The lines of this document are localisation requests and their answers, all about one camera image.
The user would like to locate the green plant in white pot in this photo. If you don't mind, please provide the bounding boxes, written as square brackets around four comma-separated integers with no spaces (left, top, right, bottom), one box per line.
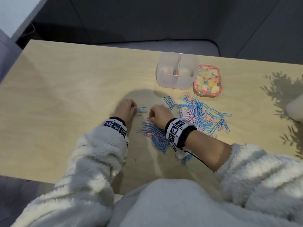
[285,94,303,122]

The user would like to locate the person's left hand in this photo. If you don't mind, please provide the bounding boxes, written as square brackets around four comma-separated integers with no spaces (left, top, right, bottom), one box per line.
[115,99,138,124]

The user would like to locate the pile of blue pink paperclips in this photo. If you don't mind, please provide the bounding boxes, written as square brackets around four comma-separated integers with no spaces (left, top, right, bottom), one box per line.
[137,93,233,166]

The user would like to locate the pink floral container lid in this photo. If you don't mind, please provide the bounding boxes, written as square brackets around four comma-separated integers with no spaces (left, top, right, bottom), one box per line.
[192,64,223,98]

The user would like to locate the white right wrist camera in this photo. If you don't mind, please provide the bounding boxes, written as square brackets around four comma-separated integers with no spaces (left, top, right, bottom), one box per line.
[171,144,192,161]

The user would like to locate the right marker-printed wristband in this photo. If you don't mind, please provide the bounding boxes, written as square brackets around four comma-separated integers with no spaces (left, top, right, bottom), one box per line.
[165,118,198,149]

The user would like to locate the clear divided plastic container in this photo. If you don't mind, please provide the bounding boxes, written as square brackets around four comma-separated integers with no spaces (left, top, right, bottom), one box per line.
[155,52,200,90]

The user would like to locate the person's left forearm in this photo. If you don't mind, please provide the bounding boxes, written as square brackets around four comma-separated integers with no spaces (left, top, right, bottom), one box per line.
[10,126,129,227]

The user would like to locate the person's right forearm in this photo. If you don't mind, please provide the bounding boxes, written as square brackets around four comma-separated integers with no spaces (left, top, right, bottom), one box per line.
[184,132,303,223]

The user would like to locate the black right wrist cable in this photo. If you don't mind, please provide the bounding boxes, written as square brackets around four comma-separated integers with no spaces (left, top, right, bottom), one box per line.
[184,150,210,167]

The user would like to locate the grey bench seat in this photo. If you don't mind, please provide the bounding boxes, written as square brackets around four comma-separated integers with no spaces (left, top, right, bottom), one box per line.
[99,39,221,58]
[0,175,56,227]

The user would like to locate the person's right hand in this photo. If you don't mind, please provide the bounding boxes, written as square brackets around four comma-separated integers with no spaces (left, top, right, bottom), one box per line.
[148,104,175,130]

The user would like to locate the marker-printed wristband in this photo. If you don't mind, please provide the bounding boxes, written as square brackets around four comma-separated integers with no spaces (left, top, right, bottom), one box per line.
[165,118,198,149]
[101,116,128,140]

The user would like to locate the grey booth side panel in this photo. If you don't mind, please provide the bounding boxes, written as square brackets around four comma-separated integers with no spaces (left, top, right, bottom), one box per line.
[0,28,23,84]

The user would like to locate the left marker-printed wristband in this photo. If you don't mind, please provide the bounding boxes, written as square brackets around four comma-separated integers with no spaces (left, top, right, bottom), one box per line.
[101,116,128,140]

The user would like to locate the person's white fleece torso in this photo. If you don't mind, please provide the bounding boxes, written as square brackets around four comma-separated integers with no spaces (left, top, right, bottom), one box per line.
[106,178,303,227]

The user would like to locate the white side desk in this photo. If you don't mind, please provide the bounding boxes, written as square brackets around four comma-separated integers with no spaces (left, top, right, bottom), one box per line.
[0,0,50,42]

